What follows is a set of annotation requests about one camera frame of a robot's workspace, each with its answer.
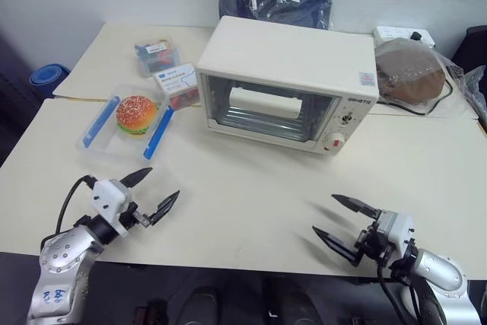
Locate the brown item in plastic bag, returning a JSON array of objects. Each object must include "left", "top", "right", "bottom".
[{"left": 374, "top": 38, "right": 449, "bottom": 106}]

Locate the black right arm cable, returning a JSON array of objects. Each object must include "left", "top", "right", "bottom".
[{"left": 375, "top": 260, "right": 419, "bottom": 325}]

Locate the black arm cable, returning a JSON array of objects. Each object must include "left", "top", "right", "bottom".
[
  {"left": 55, "top": 174, "right": 96, "bottom": 235},
  {"left": 375, "top": 260, "right": 419, "bottom": 325}
]

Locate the dark rounded shape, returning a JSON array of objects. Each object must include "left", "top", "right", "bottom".
[{"left": 177, "top": 285, "right": 222, "bottom": 325}]

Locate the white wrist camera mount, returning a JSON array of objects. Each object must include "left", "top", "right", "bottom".
[
  {"left": 374, "top": 209, "right": 416, "bottom": 256},
  {"left": 90, "top": 178, "right": 135, "bottom": 237}
]

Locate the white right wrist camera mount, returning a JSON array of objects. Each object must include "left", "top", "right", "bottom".
[{"left": 374, "top": 209, "right": 416, "bottom": 256}]

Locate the blue container clip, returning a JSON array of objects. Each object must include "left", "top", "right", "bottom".
[
  {"left": 81, "top": 97, "right": 121, "bottom": 148},
  {"left": 142, "top": 108, "right": 175, "bottom": 160}
]

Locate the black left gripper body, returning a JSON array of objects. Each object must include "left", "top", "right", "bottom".
[{"left": 119, "top": 202, "right": 154, "bottom": 232}]

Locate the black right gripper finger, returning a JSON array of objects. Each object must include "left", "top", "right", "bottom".
[
  {"left": 311, "top": 225, "right": 363, "bottom": 268},
  {"left": 331, "top": 193, "right": 382, "bottom": 221}
]

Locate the white power strip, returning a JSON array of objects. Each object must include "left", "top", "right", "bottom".
[{"left": 372, "top": 24, "right": 437, "bottom": 50}]

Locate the toy hamburger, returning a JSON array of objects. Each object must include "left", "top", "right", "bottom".
[{"left": 115, "top": 95, "right": 159, "bottom": 139}]

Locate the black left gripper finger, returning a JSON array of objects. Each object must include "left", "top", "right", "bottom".
[
  {"left": 145, "top": 190, "right": 181, "bottom": 228},
  {"left": 120, "top": 167, "right": 154, "bottom": 190}
]

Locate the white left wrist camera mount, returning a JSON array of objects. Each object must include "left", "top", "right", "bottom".
[{"left": 90, "top": 178, "right": 135, "bottom": 237}]

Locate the clear box with white label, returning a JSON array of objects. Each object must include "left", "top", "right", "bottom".
[{"left": 153, "top": 62, "right": 202, "bottom": 110}]

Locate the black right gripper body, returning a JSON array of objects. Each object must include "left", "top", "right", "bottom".
[{"left": 354, "top": 220, "right": 396, "bottom": 265}]

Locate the dark chair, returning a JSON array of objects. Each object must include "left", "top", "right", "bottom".
[{"left": 451, "top": 25, "right": 487, "bottom": 75}]

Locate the crumpled clear plastic bag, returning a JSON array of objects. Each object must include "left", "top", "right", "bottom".
[{"left": 431, "top": 49, "right": 487, "bottom": 123}]

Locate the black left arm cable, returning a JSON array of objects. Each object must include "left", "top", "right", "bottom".
[{"left": 55, "top": 174, "right": 96, "bottom": 235}]

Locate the clear tray with blue handles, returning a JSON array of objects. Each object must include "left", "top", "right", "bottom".
[{"left": 74, "top": 82, "right": 176, "bottom": 168}]

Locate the clear box of small parts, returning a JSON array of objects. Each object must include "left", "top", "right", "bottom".
[{"left": 133, "top": 37, "right": 182, "bottom": 78}]

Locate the cream toaster oven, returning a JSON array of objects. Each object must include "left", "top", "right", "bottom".
[{"left": 195, "top": 15, "right": 380, "bottom": 157}]

